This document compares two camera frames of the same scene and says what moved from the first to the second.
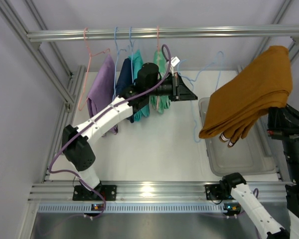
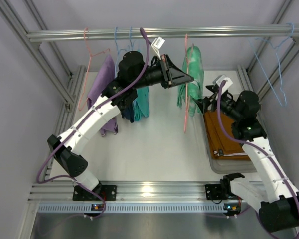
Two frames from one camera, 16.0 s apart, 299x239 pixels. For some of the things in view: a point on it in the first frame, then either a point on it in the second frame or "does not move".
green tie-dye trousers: (159, 103) -> (193, 64)
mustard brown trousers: (264, 81) -> (222, 147)
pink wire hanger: (158, 62) -> (187, 68)
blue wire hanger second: (118, 53) does not move
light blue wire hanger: (193, 81) -> (270, 42)
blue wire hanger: (131, 43) does not move
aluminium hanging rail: (73, 36) does not move
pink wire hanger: (89, 55) does not move
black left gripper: (177, 87) -> (166, 72)
